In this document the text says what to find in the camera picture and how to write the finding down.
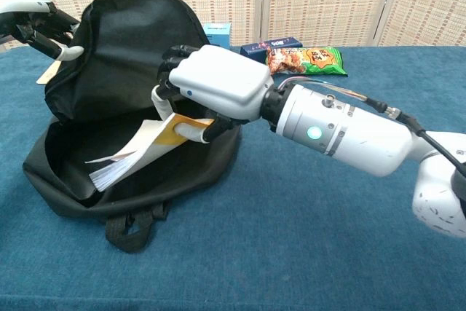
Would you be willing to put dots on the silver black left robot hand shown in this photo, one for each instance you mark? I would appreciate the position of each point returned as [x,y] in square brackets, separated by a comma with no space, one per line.
[22,3]

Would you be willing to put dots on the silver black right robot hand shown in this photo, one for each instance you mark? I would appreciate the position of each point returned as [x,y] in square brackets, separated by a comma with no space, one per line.
[225,81]

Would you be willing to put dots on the green orange snack bag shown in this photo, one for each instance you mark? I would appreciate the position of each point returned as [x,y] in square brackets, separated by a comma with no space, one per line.
[309,61]

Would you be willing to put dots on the black backpack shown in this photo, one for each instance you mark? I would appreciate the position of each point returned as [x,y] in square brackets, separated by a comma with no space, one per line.
[120,34]

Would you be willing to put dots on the white yellow-edged notebook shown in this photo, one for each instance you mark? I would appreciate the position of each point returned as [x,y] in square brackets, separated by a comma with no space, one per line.
[123,169]

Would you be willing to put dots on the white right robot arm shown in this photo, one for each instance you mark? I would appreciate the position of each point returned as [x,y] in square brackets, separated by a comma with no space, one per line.
[364,136]

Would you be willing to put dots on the long dark blue box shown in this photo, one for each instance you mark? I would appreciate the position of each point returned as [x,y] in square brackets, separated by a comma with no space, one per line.
[255,50]

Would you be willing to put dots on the small light blue box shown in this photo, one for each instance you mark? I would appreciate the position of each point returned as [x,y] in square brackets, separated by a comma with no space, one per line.
[218,36]

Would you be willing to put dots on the blue carpet table cover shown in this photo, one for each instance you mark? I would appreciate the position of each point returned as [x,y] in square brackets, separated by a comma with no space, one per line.
[255,234]

